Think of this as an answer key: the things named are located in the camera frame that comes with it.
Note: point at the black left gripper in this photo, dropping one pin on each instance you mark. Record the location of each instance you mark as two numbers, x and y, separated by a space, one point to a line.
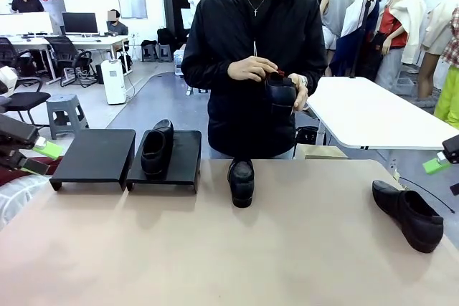
14 137

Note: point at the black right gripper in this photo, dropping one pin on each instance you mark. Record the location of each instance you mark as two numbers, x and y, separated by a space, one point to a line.
452 148

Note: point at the black leather loafer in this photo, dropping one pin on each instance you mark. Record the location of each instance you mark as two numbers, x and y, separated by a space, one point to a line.
409 216
279 96

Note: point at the black pointed leather shoe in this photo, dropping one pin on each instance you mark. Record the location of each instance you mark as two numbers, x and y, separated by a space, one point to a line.
241 184
156 155

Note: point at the person's right forearm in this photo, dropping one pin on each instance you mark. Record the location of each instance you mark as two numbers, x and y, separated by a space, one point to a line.
208 69

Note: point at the person's left forearm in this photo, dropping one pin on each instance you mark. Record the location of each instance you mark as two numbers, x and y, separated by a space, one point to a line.
317 76

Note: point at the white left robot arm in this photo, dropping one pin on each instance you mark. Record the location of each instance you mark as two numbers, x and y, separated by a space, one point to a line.
8 78

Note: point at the black shoe stand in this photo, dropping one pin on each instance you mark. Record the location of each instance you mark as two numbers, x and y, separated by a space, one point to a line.
97 152
186 162

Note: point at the person's left hand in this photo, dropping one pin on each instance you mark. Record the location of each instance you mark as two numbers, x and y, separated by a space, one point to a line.
302 96

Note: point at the person's right hand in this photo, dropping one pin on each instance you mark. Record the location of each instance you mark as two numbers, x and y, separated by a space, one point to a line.
247 69

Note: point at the dark red cloth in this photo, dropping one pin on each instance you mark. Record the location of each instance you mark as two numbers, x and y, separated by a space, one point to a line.
10 178

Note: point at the white plastic wrapped bundle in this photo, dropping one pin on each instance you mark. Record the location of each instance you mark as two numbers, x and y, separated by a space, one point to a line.
18 198

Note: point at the grey plastic stool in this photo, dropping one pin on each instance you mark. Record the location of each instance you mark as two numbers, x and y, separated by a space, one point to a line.
66 103

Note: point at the black office chair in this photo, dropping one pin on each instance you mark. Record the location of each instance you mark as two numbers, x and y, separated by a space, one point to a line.
7 49
27 99
64 48

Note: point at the mannequin in neon trousers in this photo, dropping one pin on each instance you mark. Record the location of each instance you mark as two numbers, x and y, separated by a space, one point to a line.
450 101

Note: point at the clear plastic bin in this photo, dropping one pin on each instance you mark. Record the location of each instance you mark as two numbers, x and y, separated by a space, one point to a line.
405 85

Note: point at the white table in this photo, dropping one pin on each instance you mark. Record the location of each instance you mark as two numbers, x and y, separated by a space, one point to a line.
365 112

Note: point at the white air purifier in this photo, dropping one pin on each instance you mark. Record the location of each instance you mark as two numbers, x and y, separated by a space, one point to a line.
114 84

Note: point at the light wooden box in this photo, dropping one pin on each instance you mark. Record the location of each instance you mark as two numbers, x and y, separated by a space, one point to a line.
322 152

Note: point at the white office desk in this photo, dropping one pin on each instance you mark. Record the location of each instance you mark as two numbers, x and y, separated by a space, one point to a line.
89 41

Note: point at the white desk partition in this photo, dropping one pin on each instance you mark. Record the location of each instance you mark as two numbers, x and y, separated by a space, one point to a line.
25 23

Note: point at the mannequin in beige jacket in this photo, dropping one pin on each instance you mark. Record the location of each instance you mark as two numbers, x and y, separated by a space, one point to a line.
439 26

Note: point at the black computer monitor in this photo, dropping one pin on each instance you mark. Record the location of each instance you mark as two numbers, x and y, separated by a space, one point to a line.
79 23

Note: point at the mannequin in red top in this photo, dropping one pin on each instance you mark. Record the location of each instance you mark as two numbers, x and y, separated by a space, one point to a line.
389 28

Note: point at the small grey stool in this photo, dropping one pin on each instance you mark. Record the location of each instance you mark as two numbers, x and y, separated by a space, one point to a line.
165 53
148 53

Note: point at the seated person at desk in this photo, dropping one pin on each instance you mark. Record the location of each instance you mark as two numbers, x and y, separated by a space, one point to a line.
118 28

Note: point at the mannequin in cream jacket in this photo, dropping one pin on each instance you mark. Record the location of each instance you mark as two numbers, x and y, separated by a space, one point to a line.
412 15

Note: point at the silver wristwatch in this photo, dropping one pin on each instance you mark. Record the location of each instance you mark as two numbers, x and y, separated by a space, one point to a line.
305 81

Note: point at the grey notice board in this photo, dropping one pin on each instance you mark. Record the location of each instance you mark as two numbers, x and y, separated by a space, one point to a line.
57 3

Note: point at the pack of water bottles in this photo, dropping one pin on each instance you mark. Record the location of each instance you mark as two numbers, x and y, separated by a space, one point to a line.
178 62

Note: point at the mannequin in white navy jacket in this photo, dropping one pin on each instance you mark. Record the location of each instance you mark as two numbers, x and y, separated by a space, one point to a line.
353 19

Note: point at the black backpack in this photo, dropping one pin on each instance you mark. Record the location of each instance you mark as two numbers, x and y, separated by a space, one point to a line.
165 39

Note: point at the mannequin in grey tank top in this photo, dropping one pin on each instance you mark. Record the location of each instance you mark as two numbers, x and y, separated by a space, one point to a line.
337 8

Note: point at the person in black jacket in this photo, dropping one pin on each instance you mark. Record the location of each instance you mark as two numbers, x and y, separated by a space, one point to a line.
251 127

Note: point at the white mannequin bust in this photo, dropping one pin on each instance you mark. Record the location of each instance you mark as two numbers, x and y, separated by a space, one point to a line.
193 3

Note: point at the black metal frame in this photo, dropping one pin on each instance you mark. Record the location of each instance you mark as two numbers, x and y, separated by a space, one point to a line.
307 135

